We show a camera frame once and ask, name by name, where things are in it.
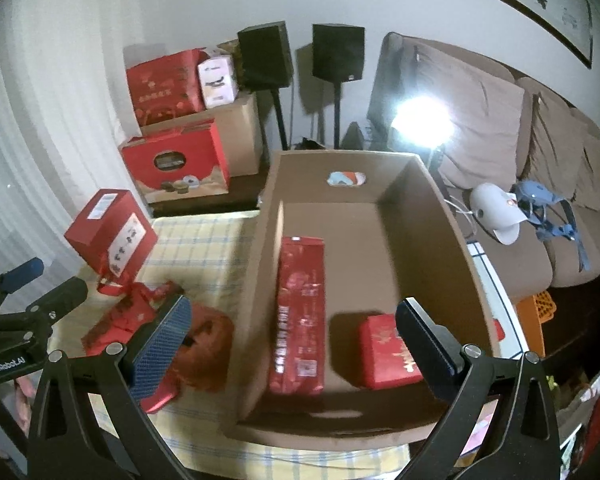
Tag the brown cardboard carton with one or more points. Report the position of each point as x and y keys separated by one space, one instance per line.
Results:
x=235 y=130

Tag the yellow plaid tablecloth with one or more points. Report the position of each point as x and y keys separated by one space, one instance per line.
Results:
x=205 y=250

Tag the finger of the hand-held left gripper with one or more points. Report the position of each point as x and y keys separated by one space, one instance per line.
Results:
x=22 y=270
x=62 y=297

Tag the bright lamp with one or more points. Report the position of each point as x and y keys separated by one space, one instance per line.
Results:
x=422 y=122

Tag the red box with window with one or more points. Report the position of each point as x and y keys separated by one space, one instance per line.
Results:
x=175 y=165

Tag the dark red round bag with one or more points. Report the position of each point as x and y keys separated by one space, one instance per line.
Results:
x=210 y=355

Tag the black bag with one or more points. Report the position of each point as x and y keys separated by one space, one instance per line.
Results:
x=311 y=144

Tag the large cardboard box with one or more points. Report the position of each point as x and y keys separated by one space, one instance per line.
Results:
x=380 y=260

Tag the orange plastic crate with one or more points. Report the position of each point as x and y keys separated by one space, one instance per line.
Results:
x=535 y=320

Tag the medium brown sofa cushion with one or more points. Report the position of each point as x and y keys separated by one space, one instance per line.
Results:
x=550 y=145

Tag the small red box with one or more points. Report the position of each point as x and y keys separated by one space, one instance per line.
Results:
x=380 y=350

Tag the white rounded plastic device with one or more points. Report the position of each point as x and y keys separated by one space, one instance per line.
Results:
x=492 y=210

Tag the person's left hand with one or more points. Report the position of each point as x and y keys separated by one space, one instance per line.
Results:
x=26 y=389

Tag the large red gift box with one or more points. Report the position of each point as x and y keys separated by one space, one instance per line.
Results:
x=165 y=85

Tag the flat red gift packet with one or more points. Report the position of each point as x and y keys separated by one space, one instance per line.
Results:
x=125 y=317

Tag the long red box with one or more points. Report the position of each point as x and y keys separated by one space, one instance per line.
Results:
x=297 y=320

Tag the large brown sofa cushion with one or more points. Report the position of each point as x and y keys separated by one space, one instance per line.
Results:
x=475 y=110

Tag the white carton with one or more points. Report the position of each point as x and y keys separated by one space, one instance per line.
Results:
x=217 y=80

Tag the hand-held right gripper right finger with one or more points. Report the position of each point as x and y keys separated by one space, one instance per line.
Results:
x=425 y=355

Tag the black speaker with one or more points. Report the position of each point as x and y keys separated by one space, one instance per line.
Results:
x=265 y=55
x=337 y=52

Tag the grey bag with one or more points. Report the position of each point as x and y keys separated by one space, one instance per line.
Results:
x=357 y=137

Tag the black speaker stand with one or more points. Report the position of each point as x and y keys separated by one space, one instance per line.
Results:
x=337 y=115
x=279 y=120

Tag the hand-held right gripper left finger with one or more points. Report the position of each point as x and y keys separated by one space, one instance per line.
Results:
x=160 y=347

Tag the white curtain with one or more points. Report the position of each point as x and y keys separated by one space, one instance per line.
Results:
x=30 y=135

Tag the framed ink painting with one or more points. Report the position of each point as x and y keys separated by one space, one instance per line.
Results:
x=530 y=0

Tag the brown sofa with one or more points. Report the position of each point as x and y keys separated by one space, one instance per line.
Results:
x=520 y=265

